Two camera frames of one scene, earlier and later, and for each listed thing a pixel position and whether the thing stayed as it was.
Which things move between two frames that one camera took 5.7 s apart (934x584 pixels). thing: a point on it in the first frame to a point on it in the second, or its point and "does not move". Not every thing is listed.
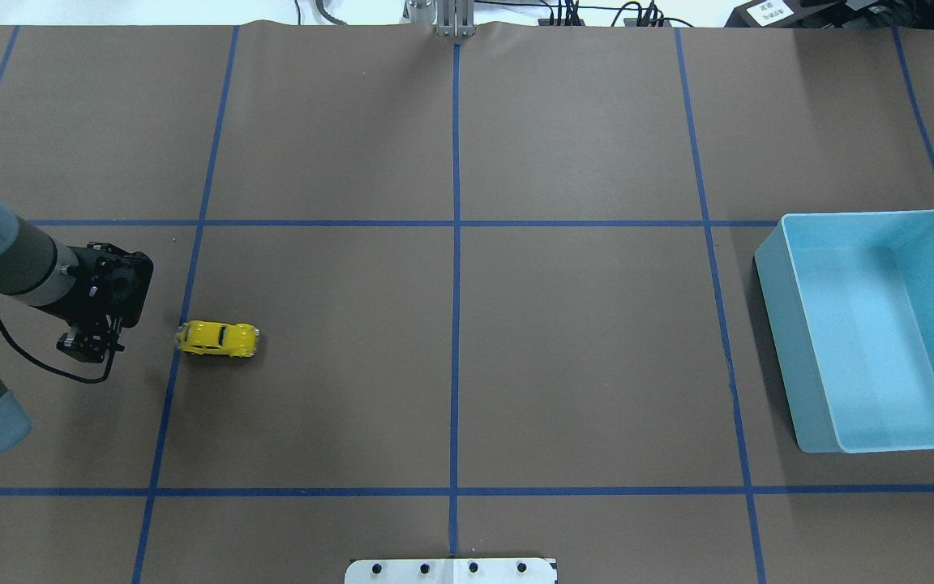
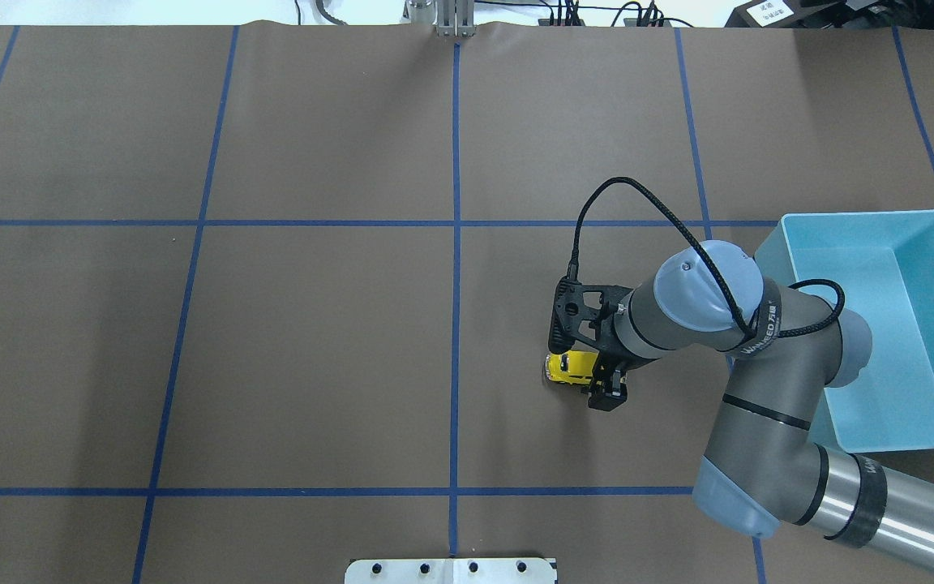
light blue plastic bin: (879, 324) does not move
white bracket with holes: (452, 571) does not move
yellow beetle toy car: (203, 337) to (571, 367)
